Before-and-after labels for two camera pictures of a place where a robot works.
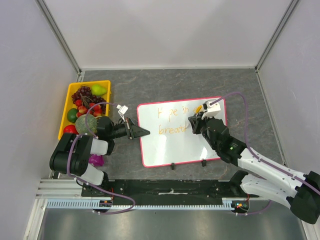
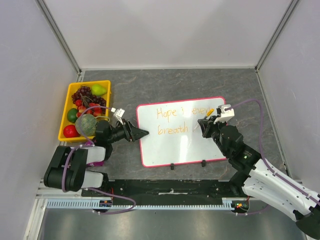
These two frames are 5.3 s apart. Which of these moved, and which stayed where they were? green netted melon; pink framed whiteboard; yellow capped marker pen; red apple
Moved: yellow capped marker pen
Stayed: red apple; pink framed whiteboard; green netted melon
